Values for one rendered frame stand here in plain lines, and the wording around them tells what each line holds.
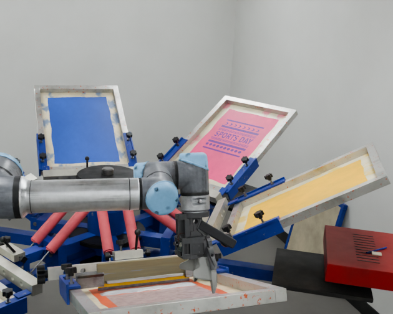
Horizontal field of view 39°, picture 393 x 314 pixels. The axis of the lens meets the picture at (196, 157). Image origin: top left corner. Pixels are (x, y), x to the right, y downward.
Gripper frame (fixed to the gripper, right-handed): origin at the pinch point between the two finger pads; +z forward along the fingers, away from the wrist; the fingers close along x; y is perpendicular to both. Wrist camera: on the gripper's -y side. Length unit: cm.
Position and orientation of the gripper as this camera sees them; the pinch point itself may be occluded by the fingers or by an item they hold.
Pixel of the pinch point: (206, 287)
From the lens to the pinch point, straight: 148.7
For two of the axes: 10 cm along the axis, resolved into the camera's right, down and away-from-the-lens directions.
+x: 3.2, -0.1, -9.5
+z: 0.4, 10.0, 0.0
